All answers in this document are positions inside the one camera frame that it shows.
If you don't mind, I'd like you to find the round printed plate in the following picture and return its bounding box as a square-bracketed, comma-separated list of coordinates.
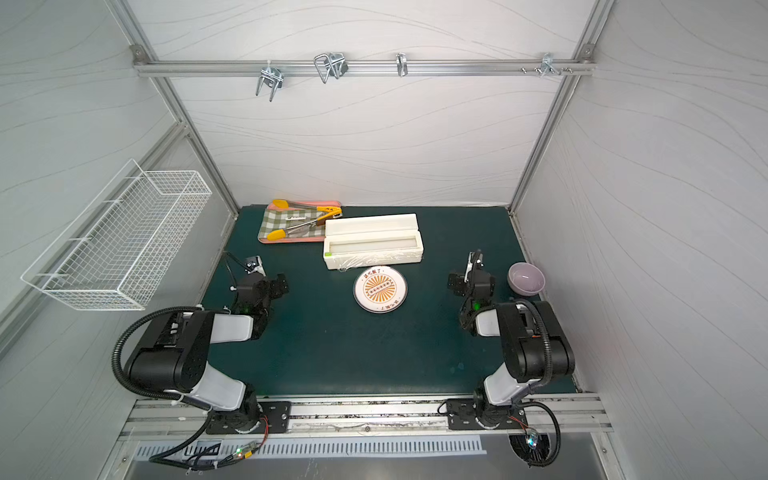
[353, 266, 408, 314]

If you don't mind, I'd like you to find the white plastic wrap dispenser box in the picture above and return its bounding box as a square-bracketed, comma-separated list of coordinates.
[323, 213, 424, 271]

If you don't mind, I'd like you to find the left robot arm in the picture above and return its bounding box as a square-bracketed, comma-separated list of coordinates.
[111, 271, 291, 435]

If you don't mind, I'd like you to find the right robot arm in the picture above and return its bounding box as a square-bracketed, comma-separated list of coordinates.
[447, 270, 575, 429]

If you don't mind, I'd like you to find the purple bowl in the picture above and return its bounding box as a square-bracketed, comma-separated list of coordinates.
[507, 262, 546, 297]

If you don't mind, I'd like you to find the pink board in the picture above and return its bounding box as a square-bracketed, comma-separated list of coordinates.
[258, 200, 343, 245]

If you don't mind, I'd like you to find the green table mat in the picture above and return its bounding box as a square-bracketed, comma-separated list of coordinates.
[163, 205, 577, 397]

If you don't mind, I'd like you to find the metal hook clamp left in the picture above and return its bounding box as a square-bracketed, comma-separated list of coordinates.
[255, 65, 284, 102]

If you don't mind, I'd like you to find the metal hook clamp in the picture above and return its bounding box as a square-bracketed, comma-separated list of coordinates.
[313, 52, 349, 84]
[255, 65, 284, 102]
[520, 53, 573, 78]

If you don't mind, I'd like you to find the aluminium cross bar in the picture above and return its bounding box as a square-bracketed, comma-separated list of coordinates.
[134, 57, 597, 78]

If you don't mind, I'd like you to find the metal hook clamp right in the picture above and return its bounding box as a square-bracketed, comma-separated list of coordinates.
[520, 53, 573, 78]

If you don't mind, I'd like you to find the metal hook clamp middle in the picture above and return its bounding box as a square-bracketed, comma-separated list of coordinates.
[313, 52, 349, 84]

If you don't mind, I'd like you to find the metal hook small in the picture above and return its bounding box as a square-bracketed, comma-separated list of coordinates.
[396, 52, 408, 78]

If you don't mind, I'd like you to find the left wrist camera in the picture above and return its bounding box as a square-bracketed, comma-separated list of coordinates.
[245, 256, 266, 276]

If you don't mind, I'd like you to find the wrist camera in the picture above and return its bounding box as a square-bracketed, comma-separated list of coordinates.
[466, 250, 483, 274]
[245, 256, 266, 276]

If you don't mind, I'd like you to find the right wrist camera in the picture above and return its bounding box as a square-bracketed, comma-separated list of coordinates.
[466, 250, 483, 274]

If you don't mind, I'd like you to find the white wire basket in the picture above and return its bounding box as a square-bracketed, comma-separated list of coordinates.
[20, 160, 212, 311]

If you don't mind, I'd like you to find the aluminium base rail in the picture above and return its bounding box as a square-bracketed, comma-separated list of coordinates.
[119, 392, 614, 442]

